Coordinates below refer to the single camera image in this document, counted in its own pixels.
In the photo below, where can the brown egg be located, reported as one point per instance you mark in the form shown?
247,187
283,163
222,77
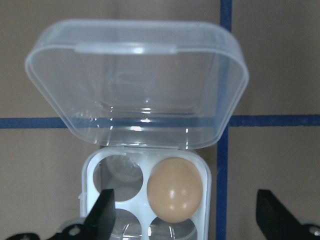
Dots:
175,190

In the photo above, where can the clear plastic egg box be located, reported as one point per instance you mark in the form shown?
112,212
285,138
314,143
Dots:
125,75

